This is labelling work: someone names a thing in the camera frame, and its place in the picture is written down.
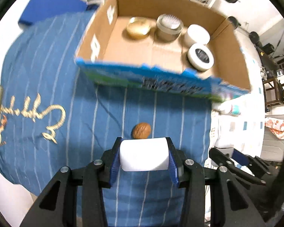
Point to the barbell on floor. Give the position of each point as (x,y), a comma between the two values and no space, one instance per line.
(253,36)

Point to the brown wooden chair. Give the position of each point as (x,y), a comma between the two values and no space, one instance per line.
(273,91)

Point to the blue striped bedsheet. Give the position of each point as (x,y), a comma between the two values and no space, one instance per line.
(56,116)

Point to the small white cylinder bottle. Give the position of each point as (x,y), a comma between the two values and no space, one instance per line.
(140,155)

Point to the checkered quilt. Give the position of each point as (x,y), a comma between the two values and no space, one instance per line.
(244,133)

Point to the gold round tin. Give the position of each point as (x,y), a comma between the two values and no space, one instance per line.
(138,28)

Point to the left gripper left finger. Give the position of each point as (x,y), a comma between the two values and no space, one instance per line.
(57,203)

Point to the silver lidded glass jar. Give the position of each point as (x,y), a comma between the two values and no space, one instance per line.
(168,27)

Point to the white black round container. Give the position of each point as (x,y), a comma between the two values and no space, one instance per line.
(200,57)

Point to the white round jar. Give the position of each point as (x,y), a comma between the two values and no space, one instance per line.
(196,34)

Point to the cardboard box with blue print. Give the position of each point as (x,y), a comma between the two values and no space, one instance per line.
(109,56)

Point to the blue foam mat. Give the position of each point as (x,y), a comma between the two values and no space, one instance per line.
(39,10)

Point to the white spray bottle green label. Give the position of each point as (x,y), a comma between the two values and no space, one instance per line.
(226,109)

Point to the orange white cloth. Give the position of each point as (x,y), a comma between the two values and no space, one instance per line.
(276,126)

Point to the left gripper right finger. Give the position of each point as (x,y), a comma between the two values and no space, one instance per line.
(230,204)

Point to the brown walnut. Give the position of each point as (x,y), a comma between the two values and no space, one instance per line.
(141,131)

